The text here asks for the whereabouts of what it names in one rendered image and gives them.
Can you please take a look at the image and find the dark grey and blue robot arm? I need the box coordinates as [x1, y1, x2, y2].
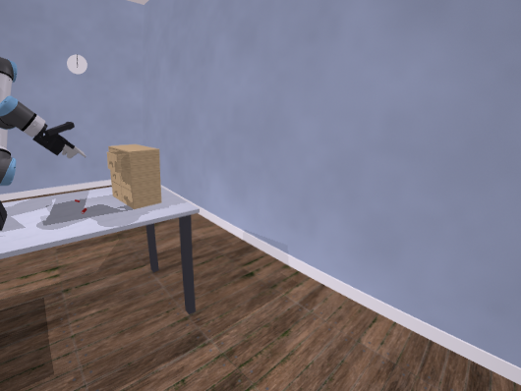
[0, 57, 75, 186]

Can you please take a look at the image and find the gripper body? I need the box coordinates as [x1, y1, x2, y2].
[33, 124, 65, 155]

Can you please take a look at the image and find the light brown wooden chest of drawers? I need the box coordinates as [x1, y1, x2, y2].
[108, 144, 161, 209]

